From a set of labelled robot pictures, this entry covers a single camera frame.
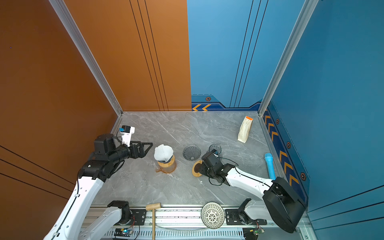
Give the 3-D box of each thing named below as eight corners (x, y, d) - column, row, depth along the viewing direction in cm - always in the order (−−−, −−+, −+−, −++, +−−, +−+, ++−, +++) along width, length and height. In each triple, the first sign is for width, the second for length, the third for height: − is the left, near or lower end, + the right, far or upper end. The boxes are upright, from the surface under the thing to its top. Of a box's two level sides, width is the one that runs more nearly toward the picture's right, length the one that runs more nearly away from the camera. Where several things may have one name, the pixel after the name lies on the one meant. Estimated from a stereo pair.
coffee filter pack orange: (236, 140, 106) (240, 130, 97) (241, 125, 114) (244, 115, 105) (245, 143, 104) (249, 133, 95) (249, 128, 113) (253, 117, 104)
